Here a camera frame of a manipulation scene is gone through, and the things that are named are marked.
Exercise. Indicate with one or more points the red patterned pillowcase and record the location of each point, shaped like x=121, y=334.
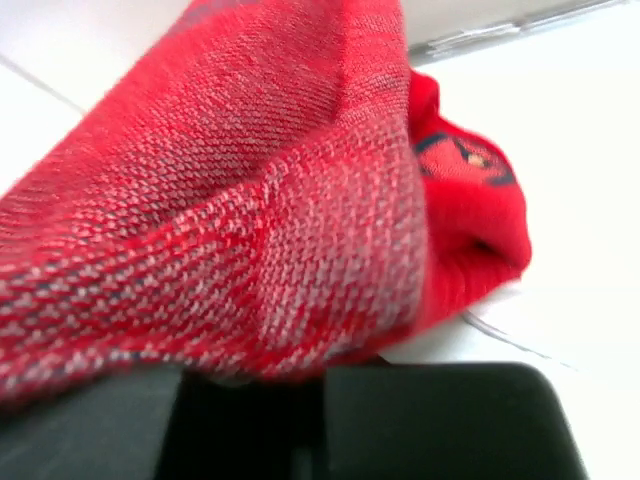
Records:
x=270, y=190

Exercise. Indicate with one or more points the aluminium back rail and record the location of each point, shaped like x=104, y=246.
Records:
x=439, y=29

